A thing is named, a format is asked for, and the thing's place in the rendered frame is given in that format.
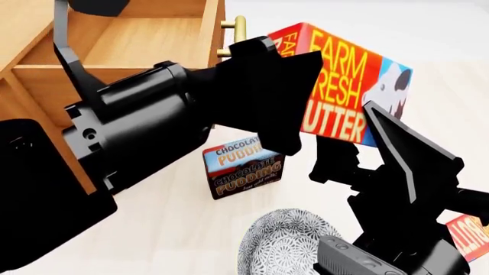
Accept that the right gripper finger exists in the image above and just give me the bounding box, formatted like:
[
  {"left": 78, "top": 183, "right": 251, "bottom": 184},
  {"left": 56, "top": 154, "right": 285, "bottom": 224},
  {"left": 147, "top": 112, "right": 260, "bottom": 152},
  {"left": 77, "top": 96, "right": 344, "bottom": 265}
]
[
  {"left": 361, "top": 99, "right": 466, "bottom": 205},
  {"left": 308, "top": 135, "right": 378, "bottom": 185}
]

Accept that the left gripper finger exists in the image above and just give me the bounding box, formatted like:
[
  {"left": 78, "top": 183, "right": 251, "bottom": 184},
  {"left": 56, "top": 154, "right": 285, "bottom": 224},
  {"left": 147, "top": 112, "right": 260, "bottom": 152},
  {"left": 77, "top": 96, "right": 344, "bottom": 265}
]
[
  {"left": 228, "top": 36, "right": 284, "bottom": 62},
  {"left": 258, "top": 125, "right": 303, "bottom": 157}
]

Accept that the red farm fresh butter box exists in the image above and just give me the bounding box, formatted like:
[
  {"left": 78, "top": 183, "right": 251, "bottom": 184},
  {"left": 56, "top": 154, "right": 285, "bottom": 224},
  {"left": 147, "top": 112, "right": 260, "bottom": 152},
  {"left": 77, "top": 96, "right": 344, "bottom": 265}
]
[
  {"left": 444, "top": 213, "right": 489, "bottom": 265},
  {"left": 267, "top": 21, "right": 415, "bottom": 150}
]

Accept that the wooden drawer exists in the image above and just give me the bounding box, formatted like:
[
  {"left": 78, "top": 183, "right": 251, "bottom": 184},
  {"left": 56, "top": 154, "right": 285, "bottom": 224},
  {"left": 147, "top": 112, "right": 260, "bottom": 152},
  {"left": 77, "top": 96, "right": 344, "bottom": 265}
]
[{"left": 11, "top": 0, "right": 227, "bottom": 131}]

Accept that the wooden cabinet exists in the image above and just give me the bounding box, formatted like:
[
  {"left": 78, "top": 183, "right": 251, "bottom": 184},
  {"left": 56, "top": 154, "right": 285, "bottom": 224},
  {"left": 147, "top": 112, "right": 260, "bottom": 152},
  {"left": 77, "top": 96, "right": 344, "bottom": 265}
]
[{"left": 0, "top": 0, "right": 97, "bottom": 196}]

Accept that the chocolate pudding box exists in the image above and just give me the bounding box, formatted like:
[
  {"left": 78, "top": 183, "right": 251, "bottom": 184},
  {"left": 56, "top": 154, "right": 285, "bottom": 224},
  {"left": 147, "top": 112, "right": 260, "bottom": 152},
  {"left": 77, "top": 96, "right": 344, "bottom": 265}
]
[{"left": 202, "top": 136, "right": 287, "bottom": 202}]

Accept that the black white patterned bowl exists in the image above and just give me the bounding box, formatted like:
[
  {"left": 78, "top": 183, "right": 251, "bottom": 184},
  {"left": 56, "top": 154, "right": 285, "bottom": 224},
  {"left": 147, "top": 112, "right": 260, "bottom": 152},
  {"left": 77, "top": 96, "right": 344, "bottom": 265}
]
[{"left": 236, "top": 208, "right": 345, "bottom": 275}]

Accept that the brass drawer handle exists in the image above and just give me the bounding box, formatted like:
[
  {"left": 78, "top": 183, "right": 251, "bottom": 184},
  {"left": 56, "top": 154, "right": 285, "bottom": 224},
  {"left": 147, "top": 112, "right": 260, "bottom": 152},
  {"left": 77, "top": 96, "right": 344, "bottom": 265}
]
[{"left": 215, "top": 15, "right": 248, "bottom": 59}]

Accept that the grey right camera box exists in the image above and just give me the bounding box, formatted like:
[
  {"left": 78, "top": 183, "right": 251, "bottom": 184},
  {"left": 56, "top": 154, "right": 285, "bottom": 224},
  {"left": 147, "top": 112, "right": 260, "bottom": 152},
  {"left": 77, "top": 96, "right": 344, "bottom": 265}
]
[{"left": 313, "top": 235, "right": 408, "bottom": 275}]

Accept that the black left camera box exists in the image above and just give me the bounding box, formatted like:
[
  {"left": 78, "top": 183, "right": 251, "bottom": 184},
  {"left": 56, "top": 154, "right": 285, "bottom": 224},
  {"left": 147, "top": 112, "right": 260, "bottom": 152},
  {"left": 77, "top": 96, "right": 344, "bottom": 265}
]
[{"left": 67, "top": 0, "right": 131, "bottom": 18}]

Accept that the grey left camera bracket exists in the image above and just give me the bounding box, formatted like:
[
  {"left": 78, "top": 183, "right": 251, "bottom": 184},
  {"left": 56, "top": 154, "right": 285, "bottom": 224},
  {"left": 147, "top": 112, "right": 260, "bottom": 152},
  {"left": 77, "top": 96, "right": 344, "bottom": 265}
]
[{"left": 53, "top": 0, "right": 111, "bottom": 116}]

